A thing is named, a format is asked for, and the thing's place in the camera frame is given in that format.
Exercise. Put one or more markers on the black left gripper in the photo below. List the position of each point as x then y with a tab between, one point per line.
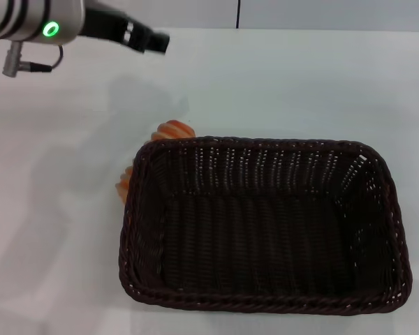
108	24

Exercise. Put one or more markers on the dark brown woven basket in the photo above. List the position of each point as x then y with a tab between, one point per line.
265	237

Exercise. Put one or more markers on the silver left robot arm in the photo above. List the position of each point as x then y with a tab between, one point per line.
31	21

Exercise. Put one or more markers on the orange ribbed spiral bread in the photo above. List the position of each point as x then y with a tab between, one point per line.
172	130

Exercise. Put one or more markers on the grey angled plug connector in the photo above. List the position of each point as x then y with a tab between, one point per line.
17	63

